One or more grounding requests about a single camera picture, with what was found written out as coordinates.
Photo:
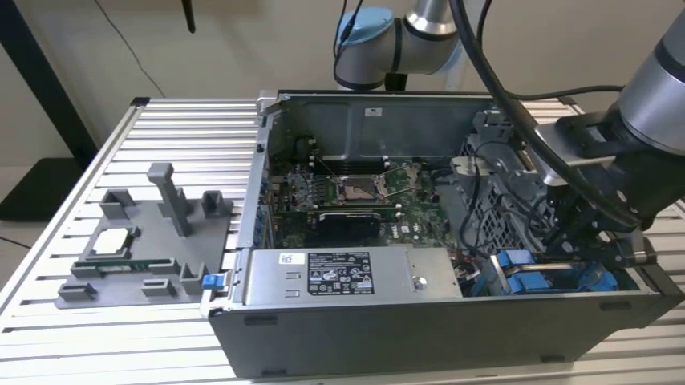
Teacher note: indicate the grey plastic bracket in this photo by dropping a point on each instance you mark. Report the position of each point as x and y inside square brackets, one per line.
[489, 126]

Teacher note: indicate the green motherboard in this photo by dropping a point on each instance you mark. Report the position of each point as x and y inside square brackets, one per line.
[417, 224]

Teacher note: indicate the black RAM slot row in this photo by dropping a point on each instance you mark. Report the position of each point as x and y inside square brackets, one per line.
[347, 164]

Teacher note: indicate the black desk post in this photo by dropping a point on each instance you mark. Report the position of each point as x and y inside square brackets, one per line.
[37, 68]

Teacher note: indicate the grey metal disk bay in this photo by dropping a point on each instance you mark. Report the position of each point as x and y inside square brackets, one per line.
[497, 216]

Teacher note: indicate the silver CPU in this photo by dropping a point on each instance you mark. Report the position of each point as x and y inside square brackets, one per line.
[111, 242]

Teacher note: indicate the blue disk carrier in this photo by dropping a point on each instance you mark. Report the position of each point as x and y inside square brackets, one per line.
[526, 282]

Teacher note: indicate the black antenna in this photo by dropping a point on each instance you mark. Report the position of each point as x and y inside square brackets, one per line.
[188, 16]

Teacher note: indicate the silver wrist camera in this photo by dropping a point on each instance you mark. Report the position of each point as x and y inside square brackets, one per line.
[557, 140]

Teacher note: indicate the CPU socket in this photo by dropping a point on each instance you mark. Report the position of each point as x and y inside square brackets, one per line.
[355, 190]

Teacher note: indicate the grey parts rack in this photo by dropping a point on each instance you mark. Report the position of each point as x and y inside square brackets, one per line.
[155, 240]

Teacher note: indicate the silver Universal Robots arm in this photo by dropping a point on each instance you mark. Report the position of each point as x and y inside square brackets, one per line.
[658, 92]

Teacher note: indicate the blue case latch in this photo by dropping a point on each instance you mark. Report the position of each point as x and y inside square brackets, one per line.
[212, 280]

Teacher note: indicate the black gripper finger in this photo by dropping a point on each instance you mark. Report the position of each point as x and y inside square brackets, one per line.
[567, 238]
[629, 252]

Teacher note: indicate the green RAM stick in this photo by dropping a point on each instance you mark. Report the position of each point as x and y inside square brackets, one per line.
[139, 264]

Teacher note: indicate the black open PC case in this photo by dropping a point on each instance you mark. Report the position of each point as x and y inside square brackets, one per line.
[374, 341]

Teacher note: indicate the black graphics card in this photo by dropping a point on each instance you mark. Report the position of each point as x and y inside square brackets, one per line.
[347, 226]

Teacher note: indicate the silver power supply unit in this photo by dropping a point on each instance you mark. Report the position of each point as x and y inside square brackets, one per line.
[267, 276]

